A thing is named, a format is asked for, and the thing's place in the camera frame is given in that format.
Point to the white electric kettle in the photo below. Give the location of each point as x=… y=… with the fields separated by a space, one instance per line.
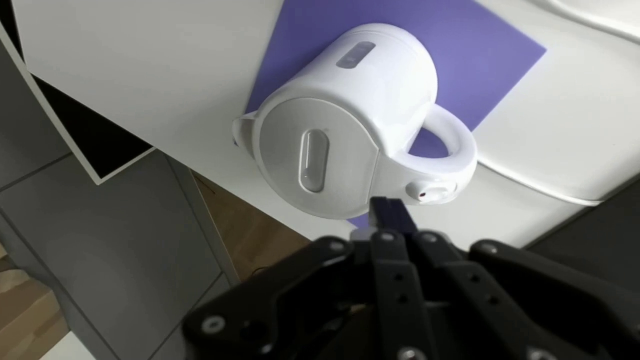
x=347 y=120

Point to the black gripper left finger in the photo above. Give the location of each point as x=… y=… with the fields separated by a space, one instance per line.
x=392 y=292

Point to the purple paper mat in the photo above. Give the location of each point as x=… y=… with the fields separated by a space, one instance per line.
x=460 y=52

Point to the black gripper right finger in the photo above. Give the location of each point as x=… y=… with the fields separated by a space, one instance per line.
x=506 y=301

